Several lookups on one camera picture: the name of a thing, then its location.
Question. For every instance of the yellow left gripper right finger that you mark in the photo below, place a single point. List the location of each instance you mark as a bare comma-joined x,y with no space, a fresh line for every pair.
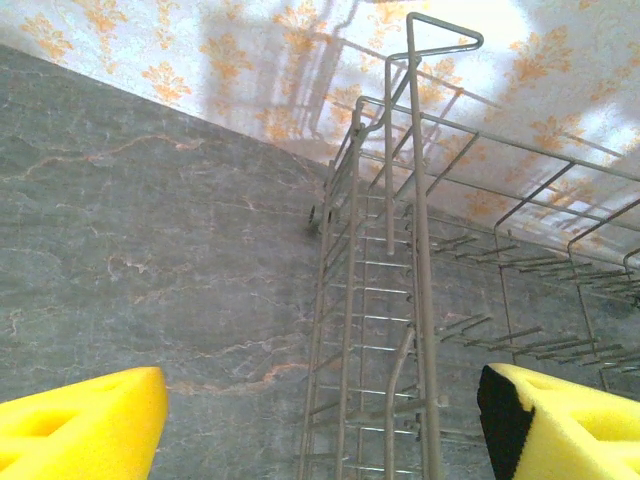
575,435

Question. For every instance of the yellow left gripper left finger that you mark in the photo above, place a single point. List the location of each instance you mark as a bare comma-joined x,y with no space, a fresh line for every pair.
75,430

